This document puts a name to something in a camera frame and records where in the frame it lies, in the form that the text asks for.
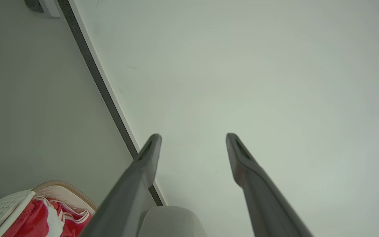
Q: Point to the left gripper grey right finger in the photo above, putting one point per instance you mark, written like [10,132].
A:
[265,200]

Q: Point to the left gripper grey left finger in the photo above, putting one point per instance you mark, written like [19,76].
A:
[127,197]

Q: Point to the red garment with white stripes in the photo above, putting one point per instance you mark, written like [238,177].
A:
[33,220]

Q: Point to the grey fabric sofa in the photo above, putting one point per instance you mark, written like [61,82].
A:
[171,222]

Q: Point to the white and black baseboard strip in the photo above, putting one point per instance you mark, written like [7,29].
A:
[94,70]

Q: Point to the white plastic box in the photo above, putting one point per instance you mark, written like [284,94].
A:
[52,7]

